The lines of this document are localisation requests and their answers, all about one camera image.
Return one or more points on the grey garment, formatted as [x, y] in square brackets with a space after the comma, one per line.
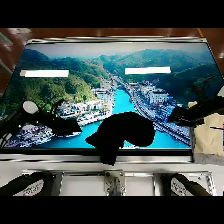
[206, 159]

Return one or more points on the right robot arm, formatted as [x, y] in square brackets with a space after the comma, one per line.
[206, 107]

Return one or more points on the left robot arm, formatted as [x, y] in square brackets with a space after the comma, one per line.
[40, 118]

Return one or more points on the black T-shirt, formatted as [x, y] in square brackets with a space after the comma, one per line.
[126, 130]

